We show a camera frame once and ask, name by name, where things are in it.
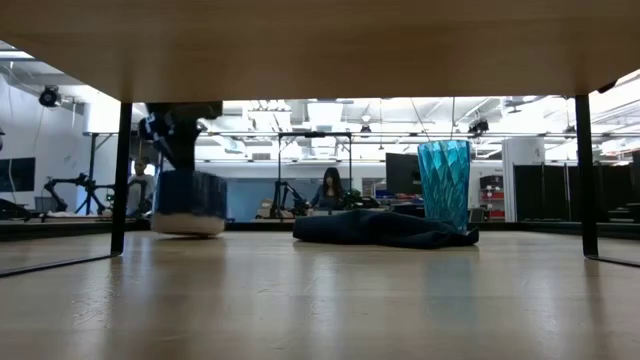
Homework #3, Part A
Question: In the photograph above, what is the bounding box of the wooden shelf board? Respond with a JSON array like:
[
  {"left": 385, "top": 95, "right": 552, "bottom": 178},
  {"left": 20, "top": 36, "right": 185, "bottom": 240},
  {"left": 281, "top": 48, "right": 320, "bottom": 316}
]
[{"left": 0, "top": 0, "right": 640, "bottom": 104}]

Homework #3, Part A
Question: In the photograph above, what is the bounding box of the black metal shelf leg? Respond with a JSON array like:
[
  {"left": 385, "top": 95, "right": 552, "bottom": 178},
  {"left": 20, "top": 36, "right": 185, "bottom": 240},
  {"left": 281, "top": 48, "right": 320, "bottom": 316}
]
[
  {"left": 574, "top": 94, "right": 640, "bottom": 269},
  {"left": 0, "top": 102, "right": 134, "bottom": 279}
]

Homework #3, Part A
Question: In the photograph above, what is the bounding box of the black monitor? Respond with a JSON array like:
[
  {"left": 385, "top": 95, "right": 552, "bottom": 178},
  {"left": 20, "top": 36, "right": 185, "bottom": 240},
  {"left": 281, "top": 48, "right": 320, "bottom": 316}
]
[{"left": 384, "top": 152, "right": 422, "bottom": 197}]

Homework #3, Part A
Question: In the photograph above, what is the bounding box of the dark blue cloth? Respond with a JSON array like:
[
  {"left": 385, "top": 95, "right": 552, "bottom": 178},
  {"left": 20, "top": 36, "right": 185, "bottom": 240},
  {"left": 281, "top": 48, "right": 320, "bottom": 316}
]
[{"left": 292, "top": 208, "right": 481, "bottom": 251}]

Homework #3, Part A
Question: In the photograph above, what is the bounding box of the person standing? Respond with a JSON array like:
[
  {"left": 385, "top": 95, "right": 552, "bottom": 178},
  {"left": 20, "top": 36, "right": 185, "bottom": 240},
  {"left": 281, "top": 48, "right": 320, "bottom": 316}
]
[{"left": 125, "top": 156, "right": 157, "bottom": 219}]

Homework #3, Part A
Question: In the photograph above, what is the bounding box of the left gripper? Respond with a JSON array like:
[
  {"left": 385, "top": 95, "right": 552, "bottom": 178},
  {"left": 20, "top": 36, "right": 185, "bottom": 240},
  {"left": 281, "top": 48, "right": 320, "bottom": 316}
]
[{"left": 138, "top": 101, "right": 224, "bottom": 173}]

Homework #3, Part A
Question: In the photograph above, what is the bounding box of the black metal frame stand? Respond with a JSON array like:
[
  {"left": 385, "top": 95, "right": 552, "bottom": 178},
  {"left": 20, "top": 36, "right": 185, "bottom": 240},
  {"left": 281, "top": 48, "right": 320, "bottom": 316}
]
[{"left": 276, "top": 130, "right": 354, "bottom": 220}]

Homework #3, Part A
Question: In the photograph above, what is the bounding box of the blue and white ceramic mug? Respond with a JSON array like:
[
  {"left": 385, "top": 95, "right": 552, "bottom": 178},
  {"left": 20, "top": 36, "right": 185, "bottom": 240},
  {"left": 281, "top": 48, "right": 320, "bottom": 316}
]
[{"left": 150, "top": 169, "right": 229, "bottom": 238}]

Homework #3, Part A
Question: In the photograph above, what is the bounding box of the black partition wall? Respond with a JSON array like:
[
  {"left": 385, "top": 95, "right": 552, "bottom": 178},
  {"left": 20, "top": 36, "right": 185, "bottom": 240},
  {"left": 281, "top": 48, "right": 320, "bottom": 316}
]
[{"left": 513, "top": 161, "right": 640, "bottom": 223}]

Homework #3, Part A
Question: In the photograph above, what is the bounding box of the white column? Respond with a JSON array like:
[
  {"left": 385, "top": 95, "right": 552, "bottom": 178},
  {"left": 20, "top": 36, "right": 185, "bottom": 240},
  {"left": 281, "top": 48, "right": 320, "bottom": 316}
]
[{"left": 501, "top": 136, "right": 547, "bottom": 223}]

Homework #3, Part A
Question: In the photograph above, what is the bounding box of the black wall panel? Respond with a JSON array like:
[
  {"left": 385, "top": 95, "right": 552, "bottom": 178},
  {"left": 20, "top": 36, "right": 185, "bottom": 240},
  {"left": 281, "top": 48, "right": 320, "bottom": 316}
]
[{"left": 0, "top": 156, "right": 37, "bottom": 194}]

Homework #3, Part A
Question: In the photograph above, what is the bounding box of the person with long hair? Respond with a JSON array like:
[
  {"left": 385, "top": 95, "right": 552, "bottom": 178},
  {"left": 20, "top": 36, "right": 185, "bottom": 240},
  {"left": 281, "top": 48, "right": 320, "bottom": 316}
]
[{"left": 306, "top": 166, "right": 352, "bottom": 212}]

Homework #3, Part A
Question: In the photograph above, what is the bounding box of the shelf with red bins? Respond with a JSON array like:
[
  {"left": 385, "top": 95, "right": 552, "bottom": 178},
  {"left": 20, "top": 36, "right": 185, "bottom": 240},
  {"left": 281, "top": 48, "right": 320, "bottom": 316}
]
[{"left": 478, "top": 174, "right": 506, "bottom": 222}]

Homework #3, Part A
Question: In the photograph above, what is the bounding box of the teal faceted plastic cup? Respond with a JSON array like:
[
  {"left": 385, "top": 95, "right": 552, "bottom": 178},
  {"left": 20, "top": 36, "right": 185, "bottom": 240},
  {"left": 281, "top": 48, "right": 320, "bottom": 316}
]
[{"left": 416, "top": 139, "right": 473, "bottom": 234}]

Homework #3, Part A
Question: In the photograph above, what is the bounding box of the black ceiling camera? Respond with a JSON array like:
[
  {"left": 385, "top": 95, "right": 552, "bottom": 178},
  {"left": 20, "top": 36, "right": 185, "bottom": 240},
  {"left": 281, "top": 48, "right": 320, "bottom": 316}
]
[{"left": 38, "top": 84, "right": 63, "bottom": 109}]

